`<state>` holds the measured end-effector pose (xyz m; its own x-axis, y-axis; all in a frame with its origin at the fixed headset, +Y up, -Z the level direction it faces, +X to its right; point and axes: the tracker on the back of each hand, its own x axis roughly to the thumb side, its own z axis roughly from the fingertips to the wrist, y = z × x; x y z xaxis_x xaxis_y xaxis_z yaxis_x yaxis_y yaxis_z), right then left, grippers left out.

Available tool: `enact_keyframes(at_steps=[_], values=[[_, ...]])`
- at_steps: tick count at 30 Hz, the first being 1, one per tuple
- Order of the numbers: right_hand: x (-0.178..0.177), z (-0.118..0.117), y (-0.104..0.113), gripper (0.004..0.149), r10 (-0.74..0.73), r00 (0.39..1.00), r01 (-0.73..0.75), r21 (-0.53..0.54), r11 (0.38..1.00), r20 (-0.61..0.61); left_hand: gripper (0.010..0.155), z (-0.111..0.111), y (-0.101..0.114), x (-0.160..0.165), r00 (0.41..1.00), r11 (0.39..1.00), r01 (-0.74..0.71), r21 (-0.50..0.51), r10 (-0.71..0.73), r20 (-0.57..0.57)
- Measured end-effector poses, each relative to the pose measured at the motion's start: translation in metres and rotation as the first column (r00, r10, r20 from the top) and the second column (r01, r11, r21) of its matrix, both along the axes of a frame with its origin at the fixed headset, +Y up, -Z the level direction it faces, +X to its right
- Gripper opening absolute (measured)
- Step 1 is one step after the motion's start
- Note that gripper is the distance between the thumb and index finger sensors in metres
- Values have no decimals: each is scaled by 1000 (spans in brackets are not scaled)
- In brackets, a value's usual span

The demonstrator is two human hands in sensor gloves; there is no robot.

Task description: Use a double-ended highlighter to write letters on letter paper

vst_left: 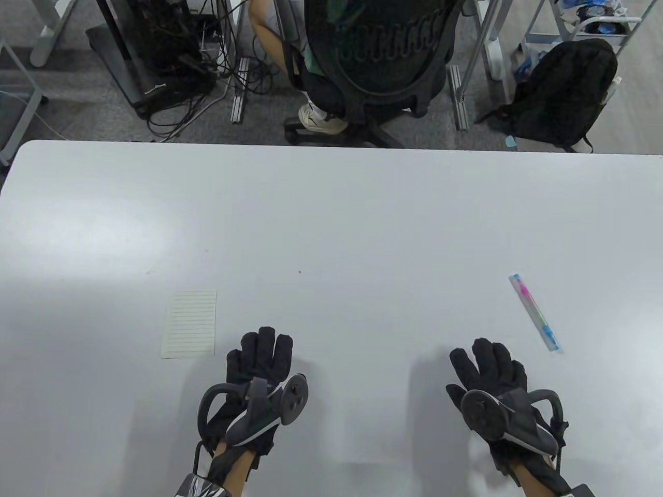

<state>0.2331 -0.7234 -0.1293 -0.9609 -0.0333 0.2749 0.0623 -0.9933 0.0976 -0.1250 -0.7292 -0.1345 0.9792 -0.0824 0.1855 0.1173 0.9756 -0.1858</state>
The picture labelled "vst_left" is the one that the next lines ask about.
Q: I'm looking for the lined cream note paper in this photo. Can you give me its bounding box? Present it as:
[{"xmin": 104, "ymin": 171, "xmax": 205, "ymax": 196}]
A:
[{"xmin": 161, "ymin": 290, "xmax": 218, "ymax": 359}]

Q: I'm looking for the white metal cart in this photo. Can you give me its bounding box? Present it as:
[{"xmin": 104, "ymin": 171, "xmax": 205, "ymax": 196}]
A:
[{"xmin": 516, "ymin": 0, "xmax": 659, "ymax": 70}]

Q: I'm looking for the black controller on left glove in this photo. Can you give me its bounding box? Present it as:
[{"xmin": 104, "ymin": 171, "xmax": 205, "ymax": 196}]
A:
[{"xmin": 197, "ymin": 373, "xmax": 312, "ymax": 456}]

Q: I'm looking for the white desk leg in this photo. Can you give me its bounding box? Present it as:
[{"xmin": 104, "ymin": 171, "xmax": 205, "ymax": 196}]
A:
[
  {"xmin": 30, "ymin": 0, "xmax": 79, "ymax": 68},
  {"xmin": 464, "ymin": 0, "xmax": 514, "ymax": 104}
]

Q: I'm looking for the grey desk frame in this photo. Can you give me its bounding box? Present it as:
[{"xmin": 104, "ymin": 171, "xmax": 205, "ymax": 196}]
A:
[{"xmin": 0, "ymin": 35, "xmax": 50, "ymax": 167}]

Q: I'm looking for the black controller on glove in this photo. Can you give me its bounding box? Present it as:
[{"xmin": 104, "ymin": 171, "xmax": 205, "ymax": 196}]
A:
[
  {"xmin": 460, "ymin": 388, "xmax": 568, "ymax": 464},
  {"xmin": 197, "ymin": 373, "xmax": 312, "ymax": 456}
]

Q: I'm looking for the person's left forearm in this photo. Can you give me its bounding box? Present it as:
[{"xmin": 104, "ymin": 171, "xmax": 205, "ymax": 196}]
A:
[{"xmin": 208, "ymin": 451, "xmax": 260, "ymax": 497}]

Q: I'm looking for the striped wrist-mounted camera strap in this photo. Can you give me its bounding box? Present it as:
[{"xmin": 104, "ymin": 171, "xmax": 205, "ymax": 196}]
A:
[{"xmin": 175, "ymin": 472, "xmax": 232, "ymax": 497}]

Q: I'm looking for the black controller on right glove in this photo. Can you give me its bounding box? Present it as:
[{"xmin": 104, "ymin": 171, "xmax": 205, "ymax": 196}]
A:
[{"xmin": 460, "ymin": 388, "xmax": 568, "ymax": 464}]

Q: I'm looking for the person's right hand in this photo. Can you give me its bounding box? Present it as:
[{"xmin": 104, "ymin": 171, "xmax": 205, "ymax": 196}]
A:
[{"xmin": 446, "ymin": 338, "xmax": 542, "ymax": 474}]

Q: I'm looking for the black computer tower stand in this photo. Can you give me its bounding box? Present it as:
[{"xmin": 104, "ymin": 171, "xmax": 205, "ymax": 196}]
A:
[{"xmin": 85, "ymin": 0, "xmax": 218, "ymax": 121}]

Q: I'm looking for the person's left hand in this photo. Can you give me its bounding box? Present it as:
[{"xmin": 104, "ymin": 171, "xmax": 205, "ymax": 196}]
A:
[{"xmin": 205, "ymin": 326, "xmax": 295, "ymax": 469}]

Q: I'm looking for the person's right forearm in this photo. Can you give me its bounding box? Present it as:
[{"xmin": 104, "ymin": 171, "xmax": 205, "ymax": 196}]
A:
[{"xmin": 509, "ymin": 462, "xmax": 574, "ymax": 497}]

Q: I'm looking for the tangle of black cables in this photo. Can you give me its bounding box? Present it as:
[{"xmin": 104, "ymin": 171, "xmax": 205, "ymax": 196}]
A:
[{"xmin": 147, "ymin": 0, "xmax": 278, "ymax": 143}]

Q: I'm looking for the black backpack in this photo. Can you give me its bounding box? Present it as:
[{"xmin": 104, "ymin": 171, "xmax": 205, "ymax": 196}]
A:
[{"xmin": 475, "ymin": 38, "xmax": 621, "ymax": 154}]

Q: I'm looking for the aluminium profile rail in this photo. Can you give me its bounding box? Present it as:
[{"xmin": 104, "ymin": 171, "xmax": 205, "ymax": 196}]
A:
[
  {"xmin": 449, "ymin": 64, "xmax": 470, "ymax": 131},
  {"xmin": 231, "ymin": 57, "xmax": 251, "ymax": 125}
]

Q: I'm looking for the black mesh office chair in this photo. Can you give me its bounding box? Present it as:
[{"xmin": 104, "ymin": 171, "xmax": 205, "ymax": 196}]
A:
[{"xmin": 283, "ymin": 0, "xmax": 468, "ymax": 149}]

